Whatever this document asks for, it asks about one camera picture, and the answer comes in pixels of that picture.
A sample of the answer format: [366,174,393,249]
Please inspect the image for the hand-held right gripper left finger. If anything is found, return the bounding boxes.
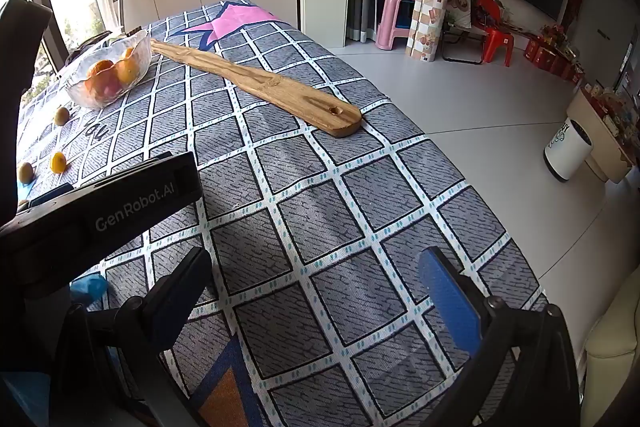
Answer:
[50,246,216,427]

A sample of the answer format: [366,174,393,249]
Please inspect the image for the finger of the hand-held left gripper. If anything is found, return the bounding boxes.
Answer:
[20,183,75,210]

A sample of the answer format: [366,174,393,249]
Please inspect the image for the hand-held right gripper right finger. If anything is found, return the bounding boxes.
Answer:
[417,246,586,427]

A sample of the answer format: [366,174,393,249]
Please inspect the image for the cluster of small tomatoes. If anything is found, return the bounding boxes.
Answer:
[17,106,71,185]

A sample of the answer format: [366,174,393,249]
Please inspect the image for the grey checked bed sheet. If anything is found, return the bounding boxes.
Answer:
[15,0,548,427]

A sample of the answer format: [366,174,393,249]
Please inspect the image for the cream sofa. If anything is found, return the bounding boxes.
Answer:
[582,267,640,427]

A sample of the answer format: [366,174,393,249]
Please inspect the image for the white waste bin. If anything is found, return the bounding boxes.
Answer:
[544,118,593,182]

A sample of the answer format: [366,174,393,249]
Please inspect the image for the beige low table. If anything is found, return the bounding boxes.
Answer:
[565,87,640,182]

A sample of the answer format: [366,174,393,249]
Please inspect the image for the long wooden board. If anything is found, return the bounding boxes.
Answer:
[149,39,363,138]

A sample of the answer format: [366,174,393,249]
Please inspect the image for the black folding chair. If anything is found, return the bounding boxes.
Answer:
[442,0,490,65]

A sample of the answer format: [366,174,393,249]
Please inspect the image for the red plastic stool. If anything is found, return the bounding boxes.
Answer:
[482,27,516,68]

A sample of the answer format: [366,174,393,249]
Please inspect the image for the red gift boxes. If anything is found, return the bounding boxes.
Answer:
[522,34,586,85]

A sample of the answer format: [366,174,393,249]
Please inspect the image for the pink plastic stool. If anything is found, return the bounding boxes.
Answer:
[375,0,418,52]

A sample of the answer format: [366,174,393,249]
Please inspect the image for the printed cushion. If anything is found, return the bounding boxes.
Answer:
[447,0,473,30]

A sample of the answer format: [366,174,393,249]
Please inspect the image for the red plastic chair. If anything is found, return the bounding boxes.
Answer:
[475,0,506,28]

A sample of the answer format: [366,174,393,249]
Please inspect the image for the rolled printed mat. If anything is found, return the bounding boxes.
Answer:
[405,0,456,64]

